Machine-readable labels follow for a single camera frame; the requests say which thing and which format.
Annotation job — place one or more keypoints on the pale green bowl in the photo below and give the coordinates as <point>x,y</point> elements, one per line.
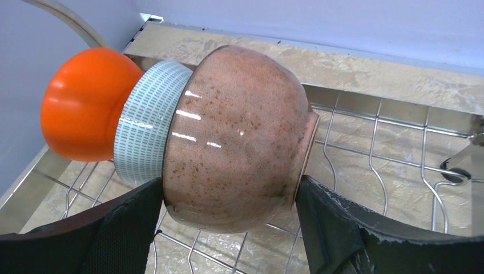
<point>144,123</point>

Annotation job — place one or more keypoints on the brown speckled bowl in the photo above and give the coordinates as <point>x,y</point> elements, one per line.
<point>239,143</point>

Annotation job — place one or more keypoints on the metal two-tier dish rack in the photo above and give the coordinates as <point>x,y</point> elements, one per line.
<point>391,136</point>

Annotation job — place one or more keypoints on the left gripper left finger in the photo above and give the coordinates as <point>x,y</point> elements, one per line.
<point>113,237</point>

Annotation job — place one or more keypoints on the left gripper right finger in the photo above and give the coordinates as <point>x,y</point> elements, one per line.
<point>341,236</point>

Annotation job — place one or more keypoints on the rear red-orange bowl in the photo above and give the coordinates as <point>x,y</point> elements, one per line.
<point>82,103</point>

